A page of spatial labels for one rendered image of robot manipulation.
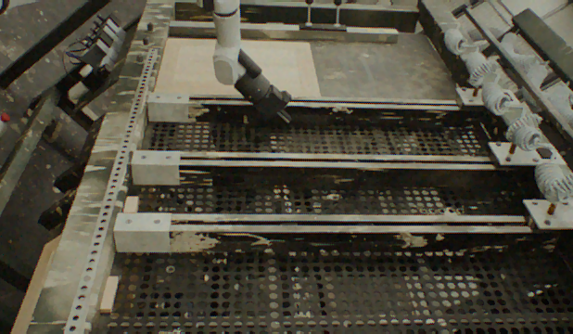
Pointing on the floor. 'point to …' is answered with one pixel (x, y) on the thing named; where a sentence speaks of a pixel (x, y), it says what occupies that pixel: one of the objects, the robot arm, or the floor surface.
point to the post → (50, 41)
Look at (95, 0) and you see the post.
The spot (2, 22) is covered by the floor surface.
